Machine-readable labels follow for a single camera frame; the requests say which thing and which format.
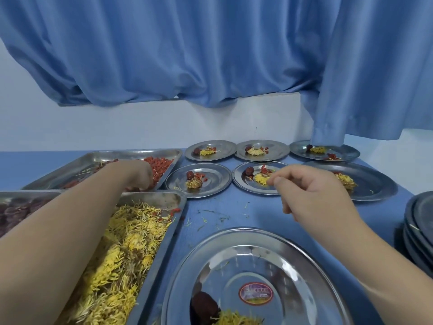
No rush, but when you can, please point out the stack of steel plates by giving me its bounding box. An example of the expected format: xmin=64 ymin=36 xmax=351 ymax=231
xmin=402 ymin=191 xmax=433 ymax=278

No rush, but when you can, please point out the wide blue curtain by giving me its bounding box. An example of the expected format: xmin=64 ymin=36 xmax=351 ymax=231
xmin=0 ymin=0 xmax=339 ymax=108

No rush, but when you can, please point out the person's right hand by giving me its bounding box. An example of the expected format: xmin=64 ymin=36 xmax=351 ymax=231
xmin=272 ymin=164 xmax=356 ymax=234

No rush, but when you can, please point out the person's left hand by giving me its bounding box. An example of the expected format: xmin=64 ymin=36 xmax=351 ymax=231
xmin=113 ymin=160 xmax=155 ymax=193

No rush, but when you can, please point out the pile of yellow chrysanthemums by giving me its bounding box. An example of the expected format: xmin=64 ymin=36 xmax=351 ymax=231
xmin=67 ymin=203 xmax=176 ymax=325

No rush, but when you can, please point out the person's left forearm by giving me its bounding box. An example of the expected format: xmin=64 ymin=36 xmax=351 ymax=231
xmin=0 ymin=167 xmax=131 ymax=325

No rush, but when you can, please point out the narrow blue curtain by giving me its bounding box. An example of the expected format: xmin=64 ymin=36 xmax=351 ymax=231
xmin=301 ymin=0 xmax=433 ymax=146

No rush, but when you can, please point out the blue tablecloth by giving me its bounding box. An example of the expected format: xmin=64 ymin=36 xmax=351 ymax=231
xmin=0 ymin=149 xmax=417 ymax=325

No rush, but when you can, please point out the round steel plate red label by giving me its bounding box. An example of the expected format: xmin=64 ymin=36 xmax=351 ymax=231
xmin=161 ymin=227 xmax=354 ymax=325

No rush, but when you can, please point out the rectangular steel tray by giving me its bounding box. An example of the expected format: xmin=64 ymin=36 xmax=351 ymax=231
xmin=21 ymin=149 xmax=183 ymax=193
xmin=55 ymin=191 xmax=187 ymax=325
xmin=0 ymin=190 xmax=63 ymax=239

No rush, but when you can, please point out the person's right forearm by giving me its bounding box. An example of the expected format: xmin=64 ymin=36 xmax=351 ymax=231
xmin=318 ymin=213 xmax=433 ymax=325

